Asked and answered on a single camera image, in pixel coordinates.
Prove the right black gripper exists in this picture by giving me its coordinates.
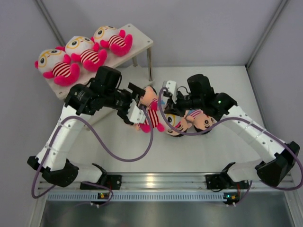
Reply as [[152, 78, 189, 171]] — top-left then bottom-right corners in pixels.
[[164, 90, 203, 118]]

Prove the panda plush with glasses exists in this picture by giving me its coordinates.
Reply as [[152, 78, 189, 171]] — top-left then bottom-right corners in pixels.
[[91, 26, 133, 56], [138, 105, 182, 136], [64, 36, 107, 72], [35, 49, 80, 87]]

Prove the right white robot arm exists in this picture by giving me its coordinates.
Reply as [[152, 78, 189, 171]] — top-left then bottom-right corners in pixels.
[[160, 74, 302, 189]]

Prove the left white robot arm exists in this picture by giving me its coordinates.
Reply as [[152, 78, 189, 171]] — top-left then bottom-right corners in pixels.
[[27, 66, 145, 189]]

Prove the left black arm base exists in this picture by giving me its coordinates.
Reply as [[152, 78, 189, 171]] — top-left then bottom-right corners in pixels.
[[80, 174, 122, 190]]

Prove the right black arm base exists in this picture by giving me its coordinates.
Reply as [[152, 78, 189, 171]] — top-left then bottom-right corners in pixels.
[[205, 173, 249, 191]]

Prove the boy plush near shelf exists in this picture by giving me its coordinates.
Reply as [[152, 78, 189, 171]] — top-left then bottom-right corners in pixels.
[[139, 86, 165, 110]]

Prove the white two-tier shelf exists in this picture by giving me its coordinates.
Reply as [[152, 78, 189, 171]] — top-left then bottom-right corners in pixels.
[[45, 23, 154, 131]]

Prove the boy plush face up centre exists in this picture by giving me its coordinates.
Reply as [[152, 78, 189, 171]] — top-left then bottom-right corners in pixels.
[[165, 113, 191, 137]]

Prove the boy plush face up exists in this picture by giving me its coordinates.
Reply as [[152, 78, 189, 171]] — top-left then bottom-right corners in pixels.
[[165, 113, 191, 137], [185, 109, 216, 134]]

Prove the boy plush face up right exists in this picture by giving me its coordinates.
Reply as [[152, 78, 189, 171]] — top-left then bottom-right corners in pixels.
[[185, 109, 216, 134]]

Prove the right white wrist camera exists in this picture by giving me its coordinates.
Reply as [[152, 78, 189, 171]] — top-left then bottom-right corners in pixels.
[[162, 80, 177, 103]]

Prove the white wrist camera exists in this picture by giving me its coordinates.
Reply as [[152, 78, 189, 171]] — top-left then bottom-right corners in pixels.
[[126, 99, 146, 124], [162, 80, 177, 103]]

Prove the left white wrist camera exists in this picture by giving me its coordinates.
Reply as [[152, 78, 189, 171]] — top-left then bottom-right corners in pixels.
[[126, 99, 146, 124]]

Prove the aluminium mounting rail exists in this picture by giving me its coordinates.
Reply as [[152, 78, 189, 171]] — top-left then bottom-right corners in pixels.
[[37, 172, 296, 191]]

